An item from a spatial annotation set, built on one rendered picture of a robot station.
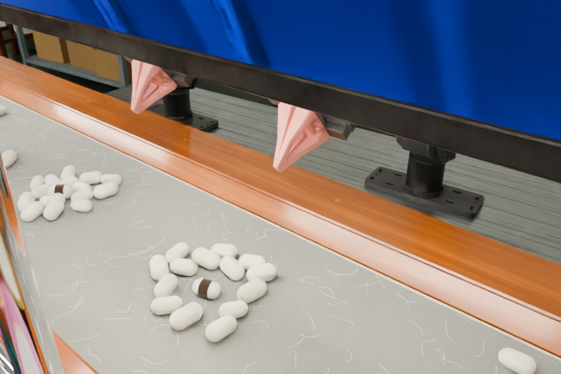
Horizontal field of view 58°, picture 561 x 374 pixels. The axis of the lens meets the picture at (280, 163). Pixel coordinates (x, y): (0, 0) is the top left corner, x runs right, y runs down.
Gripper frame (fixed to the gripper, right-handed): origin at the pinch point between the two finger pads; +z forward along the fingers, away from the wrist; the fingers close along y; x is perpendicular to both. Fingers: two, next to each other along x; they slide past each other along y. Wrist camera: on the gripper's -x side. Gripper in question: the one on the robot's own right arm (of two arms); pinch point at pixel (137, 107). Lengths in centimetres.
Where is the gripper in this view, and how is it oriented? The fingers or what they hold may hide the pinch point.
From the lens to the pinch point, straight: 81.7
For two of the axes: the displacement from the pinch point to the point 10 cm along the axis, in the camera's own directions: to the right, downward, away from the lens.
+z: -3.9, 8.9, -2.5
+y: 8.4, 2.3, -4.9
